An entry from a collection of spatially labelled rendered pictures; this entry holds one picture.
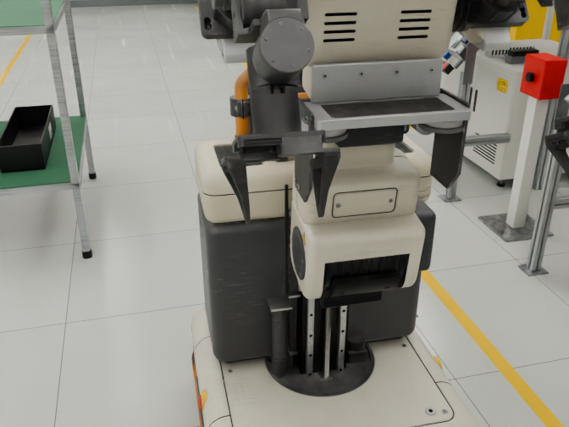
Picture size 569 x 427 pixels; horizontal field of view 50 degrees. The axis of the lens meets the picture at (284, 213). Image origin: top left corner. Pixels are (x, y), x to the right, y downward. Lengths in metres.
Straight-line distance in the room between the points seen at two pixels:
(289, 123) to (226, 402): 0.93
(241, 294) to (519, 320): 1.22
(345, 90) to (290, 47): 0.37
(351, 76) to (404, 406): 0.83
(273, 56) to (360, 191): 0.51
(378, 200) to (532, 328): 1.32
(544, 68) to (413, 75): 1.69
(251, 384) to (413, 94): 0.84
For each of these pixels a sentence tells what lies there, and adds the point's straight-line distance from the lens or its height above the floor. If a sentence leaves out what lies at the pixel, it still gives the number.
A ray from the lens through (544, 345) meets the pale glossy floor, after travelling 2.30.
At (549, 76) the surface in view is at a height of 0.72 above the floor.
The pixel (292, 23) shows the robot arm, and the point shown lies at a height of 1.21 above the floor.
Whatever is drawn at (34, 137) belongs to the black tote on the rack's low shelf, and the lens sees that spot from 3.11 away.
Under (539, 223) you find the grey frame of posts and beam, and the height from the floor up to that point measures 0.22.
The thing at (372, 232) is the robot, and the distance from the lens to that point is 1.12.
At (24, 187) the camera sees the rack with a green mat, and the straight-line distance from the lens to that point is 2.60.
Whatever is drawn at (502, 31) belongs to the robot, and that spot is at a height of 1.13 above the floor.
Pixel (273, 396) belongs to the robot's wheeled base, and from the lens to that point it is 1.53.
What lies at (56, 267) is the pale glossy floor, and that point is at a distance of 2.70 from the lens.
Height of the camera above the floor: 1.32
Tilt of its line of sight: 26 degrees down
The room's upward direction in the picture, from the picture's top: straight up
